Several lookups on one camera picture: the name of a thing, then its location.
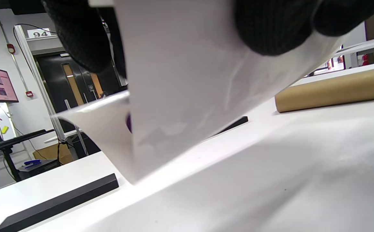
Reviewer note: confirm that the person's left hand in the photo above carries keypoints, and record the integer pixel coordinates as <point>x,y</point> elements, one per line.
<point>270,29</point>

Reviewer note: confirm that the brown cardboard mailing tube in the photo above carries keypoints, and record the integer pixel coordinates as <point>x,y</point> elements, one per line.
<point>335,91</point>

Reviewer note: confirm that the black bar weight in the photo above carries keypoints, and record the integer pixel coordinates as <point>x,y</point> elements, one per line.
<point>235,124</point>
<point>61,201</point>

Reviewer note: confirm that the white poster purple lettering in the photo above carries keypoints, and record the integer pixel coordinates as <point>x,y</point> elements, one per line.
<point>180,80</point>

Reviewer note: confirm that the red fire extinguisher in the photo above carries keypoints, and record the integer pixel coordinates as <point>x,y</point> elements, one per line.
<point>365,60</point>

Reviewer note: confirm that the dark door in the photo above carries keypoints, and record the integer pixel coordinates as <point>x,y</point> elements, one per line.
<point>54,83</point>

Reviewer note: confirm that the white door sign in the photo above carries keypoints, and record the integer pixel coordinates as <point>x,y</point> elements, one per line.
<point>38,33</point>

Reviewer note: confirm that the white metal pole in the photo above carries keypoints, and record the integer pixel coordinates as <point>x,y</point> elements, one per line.
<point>42,96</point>

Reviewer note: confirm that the brown cardboard box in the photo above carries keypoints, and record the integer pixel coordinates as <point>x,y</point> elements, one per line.
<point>50,154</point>

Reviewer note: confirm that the red fire alarm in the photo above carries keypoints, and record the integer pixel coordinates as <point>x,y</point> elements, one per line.
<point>11,49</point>

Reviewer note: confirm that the small blue hand tool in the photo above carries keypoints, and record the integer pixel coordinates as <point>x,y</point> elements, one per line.
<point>32,163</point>

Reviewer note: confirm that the black monitor stand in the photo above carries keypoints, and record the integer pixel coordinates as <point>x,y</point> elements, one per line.
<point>9,145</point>

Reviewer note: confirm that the small red wall box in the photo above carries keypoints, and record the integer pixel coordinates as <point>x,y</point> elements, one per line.
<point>29,94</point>

